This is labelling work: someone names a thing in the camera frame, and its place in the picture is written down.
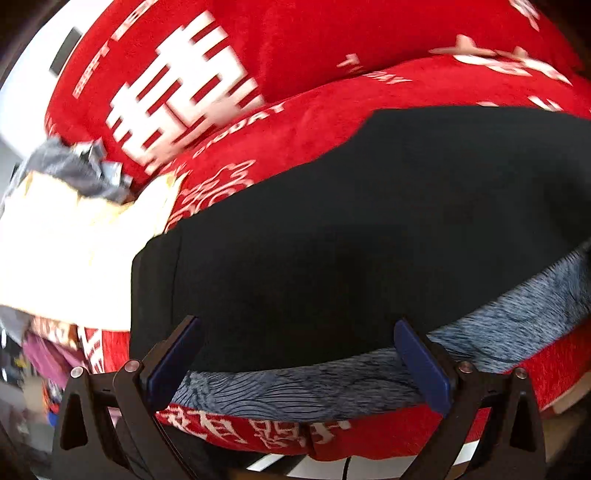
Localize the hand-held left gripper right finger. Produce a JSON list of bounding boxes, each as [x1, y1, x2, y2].
[[394, 318, 548, 480]]

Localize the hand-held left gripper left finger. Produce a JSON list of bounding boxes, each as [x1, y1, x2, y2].
[[51, 315, 206, 480]]

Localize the black pants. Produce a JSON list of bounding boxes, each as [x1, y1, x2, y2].
[[129, 105, 591, 376]]

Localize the blue-grey patterned cloth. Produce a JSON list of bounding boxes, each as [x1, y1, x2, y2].
[[171, 240, 591, 423]]

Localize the purple cloth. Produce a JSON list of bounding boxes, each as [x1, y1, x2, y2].
[[22, 331, 80, 389]]

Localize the cream cloth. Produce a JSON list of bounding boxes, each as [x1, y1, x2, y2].
[[0, 171, 190, 332]]

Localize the silver foil packets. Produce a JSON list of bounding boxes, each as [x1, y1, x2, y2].
[[69, 140, 136, 193]]

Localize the grey cloth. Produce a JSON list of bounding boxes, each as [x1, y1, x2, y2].
[[0, 136, 132, 208]]

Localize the red printed sofa cover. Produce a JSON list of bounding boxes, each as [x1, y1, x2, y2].
[[44, 54, 591, 463]]

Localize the white appliance with dark panel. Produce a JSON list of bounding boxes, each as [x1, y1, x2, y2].
[[0, 0, 118, 160]]

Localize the red printed back cushion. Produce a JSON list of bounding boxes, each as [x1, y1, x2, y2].
[[44, 0, 587, 178]]

